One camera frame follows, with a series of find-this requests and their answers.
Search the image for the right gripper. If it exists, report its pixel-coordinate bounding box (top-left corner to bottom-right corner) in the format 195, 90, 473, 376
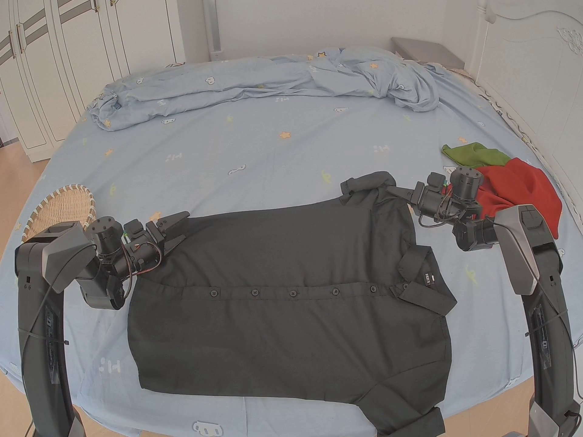
386, 182, 452, 221

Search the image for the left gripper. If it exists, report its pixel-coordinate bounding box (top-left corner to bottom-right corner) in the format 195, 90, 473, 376
126, 211, 191, 275

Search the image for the black shirt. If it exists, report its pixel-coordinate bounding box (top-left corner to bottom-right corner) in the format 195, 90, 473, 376
127, 170, 458, 437

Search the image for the green garment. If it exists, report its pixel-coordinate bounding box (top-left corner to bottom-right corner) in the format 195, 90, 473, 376
442, 142, 513, 169

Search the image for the bed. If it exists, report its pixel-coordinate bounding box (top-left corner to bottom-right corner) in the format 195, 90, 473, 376
0, 0, 583, 437

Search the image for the round woven basket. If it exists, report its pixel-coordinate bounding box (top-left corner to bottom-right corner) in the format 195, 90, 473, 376
23, 184, 97, 240

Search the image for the red garment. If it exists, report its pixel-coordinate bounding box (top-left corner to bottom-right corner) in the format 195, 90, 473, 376
476, 158, 564, 240

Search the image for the grey bedside table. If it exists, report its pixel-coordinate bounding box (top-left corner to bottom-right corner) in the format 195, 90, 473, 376
392, 37, 466, 71

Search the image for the pale blue quilt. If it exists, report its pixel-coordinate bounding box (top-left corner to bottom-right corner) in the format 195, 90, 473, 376
89, 46, 442, 132

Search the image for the white wardrobe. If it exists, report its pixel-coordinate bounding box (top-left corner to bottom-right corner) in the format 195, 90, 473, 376
0, 0, 186, 163

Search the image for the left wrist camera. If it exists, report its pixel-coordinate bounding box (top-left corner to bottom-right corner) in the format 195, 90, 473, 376
123, 218, 146, 241

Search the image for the grey vertical wall duct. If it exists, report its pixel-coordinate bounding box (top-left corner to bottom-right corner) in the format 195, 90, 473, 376
200, 0, 225, 62

